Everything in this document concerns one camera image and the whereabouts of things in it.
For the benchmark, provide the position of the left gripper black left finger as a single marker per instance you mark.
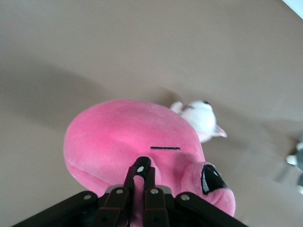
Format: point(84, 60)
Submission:
point(94, 210)

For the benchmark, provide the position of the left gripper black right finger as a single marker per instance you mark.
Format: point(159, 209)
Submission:
point(180, 212)

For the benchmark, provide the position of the pink round plush toy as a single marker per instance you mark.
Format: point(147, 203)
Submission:
point(118, 132)

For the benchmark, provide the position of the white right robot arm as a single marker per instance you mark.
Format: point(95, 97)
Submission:
point(297, 156)

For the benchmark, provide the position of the white pink-eared plush toy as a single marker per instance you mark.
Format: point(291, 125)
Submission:
point(203, 118)

